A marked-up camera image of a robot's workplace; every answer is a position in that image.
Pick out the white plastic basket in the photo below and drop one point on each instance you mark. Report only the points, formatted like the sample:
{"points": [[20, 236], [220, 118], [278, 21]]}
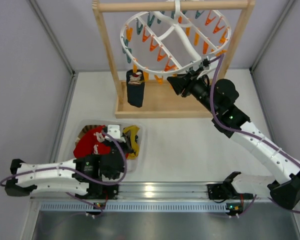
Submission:
{"points": [[131, 164]]}

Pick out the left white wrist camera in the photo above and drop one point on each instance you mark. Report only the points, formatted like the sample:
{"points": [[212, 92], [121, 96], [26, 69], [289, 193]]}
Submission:
{"points": [[113, 131]]}

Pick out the white round clip hanger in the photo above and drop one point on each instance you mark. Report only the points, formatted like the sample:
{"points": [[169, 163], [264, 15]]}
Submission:
{"points": [[165, 43]]}

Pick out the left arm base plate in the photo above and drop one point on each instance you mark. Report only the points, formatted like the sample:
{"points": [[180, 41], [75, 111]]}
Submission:
{"points": [[109, 192]]}

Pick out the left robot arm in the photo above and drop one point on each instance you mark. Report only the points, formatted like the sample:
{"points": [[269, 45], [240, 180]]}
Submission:
{"points": [[87, 177]]}

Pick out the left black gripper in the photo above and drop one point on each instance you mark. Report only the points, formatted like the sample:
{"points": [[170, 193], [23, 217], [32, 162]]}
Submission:
{"points": [[125, 144]]}

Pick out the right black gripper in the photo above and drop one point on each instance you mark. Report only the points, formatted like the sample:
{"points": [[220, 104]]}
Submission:
{"points": [[188, 83]]}

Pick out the red sock with white pattern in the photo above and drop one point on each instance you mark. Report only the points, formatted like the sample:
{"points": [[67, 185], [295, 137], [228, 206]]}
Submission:
{"points": [[101, 149]]}

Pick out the mustard sock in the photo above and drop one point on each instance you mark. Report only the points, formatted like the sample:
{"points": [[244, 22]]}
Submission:
{"points": [[132, 133]]}

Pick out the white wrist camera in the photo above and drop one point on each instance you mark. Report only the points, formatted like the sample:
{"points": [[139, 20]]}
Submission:
{"points": [[113, 131], [207, 65]]}

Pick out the aluminium rail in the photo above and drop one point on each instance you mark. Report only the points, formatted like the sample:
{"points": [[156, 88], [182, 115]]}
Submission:
{"points": [[165, 197]]}

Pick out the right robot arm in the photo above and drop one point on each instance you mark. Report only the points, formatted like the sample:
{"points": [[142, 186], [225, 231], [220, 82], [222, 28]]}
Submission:
{"points": [[283, 185]]}

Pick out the brown striped sock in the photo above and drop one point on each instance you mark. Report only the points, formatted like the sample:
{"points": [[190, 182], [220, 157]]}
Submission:
{"points": [[84, 130]]}

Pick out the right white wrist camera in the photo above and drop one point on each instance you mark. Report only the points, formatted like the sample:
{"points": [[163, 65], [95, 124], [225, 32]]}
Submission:
{"points": [[207, 65]]}

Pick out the dark navy sock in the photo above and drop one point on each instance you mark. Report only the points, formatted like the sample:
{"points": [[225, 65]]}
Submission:
{"points": [[135, 86]]}

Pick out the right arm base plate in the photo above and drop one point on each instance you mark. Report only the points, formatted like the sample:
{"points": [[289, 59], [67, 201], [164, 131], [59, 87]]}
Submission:
{"points": [[220, 192]]}

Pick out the wooden hanger stand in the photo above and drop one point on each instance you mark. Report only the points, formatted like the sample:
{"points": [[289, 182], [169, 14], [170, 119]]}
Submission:
{"points": [[159, 101]]}

